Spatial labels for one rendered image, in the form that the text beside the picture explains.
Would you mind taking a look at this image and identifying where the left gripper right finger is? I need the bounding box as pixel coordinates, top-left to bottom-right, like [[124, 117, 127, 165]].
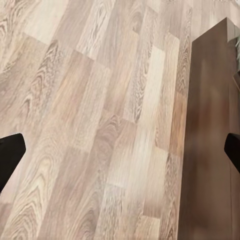
[[224, 133, 240, 173]]

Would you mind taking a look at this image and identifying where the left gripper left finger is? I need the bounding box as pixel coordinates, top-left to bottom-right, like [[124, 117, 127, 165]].
[[0, 133, 26, 193]]

